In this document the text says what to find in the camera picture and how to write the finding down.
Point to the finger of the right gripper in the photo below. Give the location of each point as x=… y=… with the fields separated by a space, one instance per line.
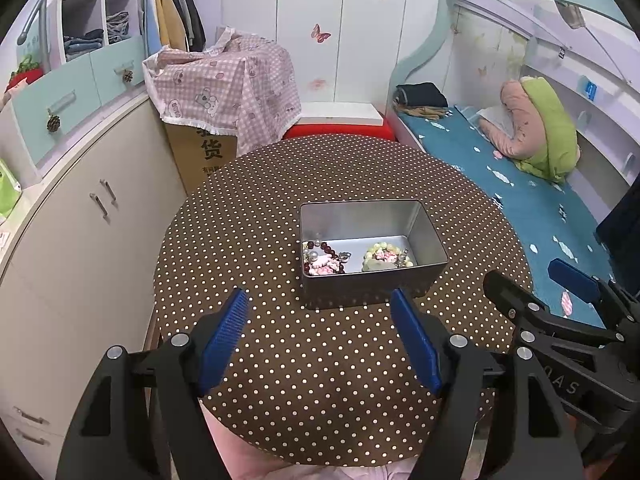
x=530 y=318
x=580 y=284

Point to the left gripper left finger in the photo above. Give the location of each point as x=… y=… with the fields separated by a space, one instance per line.
x=217 y=336

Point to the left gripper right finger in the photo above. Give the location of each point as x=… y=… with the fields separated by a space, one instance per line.
x=422 y=354

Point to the pale jade pendant charm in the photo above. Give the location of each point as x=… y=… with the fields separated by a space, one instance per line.
x=375 y=265

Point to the brown polka dot tablecloth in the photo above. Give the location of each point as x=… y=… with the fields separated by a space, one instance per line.
x=320 y=376

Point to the silver metal tin box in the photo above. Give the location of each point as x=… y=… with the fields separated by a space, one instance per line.
x=370 y=249

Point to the green and pink pillow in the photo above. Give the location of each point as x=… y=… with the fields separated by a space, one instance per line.
x=532 y=128

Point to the cardboard box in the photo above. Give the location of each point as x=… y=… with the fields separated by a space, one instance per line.
x=198 y=153

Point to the folded dark clothes stack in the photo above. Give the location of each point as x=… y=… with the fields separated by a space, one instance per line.
x=420 y=100

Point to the red stool with white top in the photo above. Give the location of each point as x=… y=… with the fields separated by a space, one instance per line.
x=362 y=119

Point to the pink checkered cloth cover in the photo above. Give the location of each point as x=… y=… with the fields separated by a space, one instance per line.
x=243 y=86

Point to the mint green drawers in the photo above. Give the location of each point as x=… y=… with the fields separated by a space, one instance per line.
x=57 y=103

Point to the hanging clothes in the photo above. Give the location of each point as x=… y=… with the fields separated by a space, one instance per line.
x=171 y=23

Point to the white shelf with clothes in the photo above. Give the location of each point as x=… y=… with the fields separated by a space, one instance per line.
x=95 y=25

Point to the beige cabinet with handles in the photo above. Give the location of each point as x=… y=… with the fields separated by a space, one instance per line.
x=77 y=277

